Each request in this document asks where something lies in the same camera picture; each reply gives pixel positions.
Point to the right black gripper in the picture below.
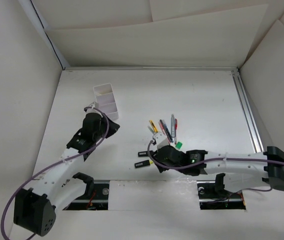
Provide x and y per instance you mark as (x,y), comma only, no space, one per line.
(154,155)

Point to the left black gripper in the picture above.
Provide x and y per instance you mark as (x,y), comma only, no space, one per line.
(113,127)

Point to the black yellow highlighter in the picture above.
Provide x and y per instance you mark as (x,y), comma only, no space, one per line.
(143,164)

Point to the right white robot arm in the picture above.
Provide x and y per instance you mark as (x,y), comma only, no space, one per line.
(232,172)

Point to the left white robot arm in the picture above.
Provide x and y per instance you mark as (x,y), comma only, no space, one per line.
(36,208)

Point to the green highlighter cap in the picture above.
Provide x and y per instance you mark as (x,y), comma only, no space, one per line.
(178,145)

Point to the black green highlighter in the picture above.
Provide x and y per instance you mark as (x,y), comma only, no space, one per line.
(142,154)

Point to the black blue pen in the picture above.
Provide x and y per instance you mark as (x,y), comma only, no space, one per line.
(166,130)

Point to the clear pink pen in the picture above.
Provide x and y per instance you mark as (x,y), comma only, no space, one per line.
(164,130)

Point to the white three-compartment organizer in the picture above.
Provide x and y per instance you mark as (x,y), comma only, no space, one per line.
(107,103)

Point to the clear green pen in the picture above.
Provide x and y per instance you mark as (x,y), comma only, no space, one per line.
(151,130)

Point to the light blue mechanical pencil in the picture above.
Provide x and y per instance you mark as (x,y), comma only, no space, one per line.
(173,126)

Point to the yellow utility knife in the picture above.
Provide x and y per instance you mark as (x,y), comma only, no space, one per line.
(153,126)

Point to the clear red pen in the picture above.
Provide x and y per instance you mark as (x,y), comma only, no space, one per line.
(175,130)

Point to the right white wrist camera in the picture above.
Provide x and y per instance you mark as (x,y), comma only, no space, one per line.
(160,140)

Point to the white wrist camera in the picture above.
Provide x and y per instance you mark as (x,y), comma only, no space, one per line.
(91,108)
(160,140)

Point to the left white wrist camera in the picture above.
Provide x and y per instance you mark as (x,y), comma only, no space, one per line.
(91,108)

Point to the aluminium rail right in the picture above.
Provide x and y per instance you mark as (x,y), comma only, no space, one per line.
(253,131)

